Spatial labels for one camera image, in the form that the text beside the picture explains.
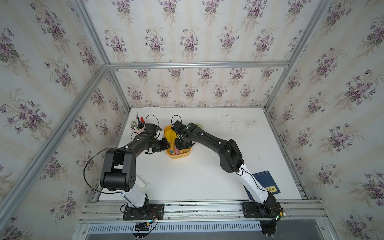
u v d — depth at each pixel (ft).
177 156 2.98
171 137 3.23
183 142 2.69
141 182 2.62
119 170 1.51
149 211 2.35
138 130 3.04
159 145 2.73
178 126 2.57
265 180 2.76
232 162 2.01
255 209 2.39
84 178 1.38
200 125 3.57
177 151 3.01
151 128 2.47
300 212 2.45
